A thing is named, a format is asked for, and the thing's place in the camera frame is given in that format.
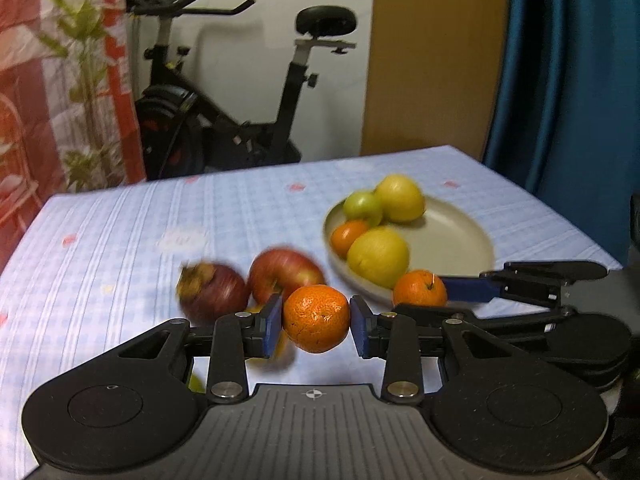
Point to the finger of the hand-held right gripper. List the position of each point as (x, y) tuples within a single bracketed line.
[(500, 317), (470, 289)]

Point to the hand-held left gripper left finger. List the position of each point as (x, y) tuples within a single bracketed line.
[(272, 327)]

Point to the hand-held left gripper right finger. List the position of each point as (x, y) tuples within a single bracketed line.
[(361, 327)]

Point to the orange tangerine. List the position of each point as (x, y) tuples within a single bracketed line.
[(316, 317), (419, 290), (347, 235)]

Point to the beige round plate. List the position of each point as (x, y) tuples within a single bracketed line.
[(450, 240)]

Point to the red apple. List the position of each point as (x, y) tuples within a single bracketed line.
[(285, 272)]

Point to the dark purple mangosteen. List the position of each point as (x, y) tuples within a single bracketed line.
[(212, 292)]

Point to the yellow lemon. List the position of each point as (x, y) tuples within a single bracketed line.
[(377, 257), (400, 197)]

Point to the green apple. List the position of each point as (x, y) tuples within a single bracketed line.
[(362, 206)]

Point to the blue checked tablecloth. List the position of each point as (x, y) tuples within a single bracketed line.
[(125, 235)]

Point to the blue curtain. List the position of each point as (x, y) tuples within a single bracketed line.
[(565, 85)]

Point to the wooden door panel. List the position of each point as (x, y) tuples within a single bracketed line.
[(435, 60)]

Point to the black exercise bike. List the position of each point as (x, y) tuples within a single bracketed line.
[(170, 110)]

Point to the printed backdrop cloth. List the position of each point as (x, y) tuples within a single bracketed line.
[(30, 85)]

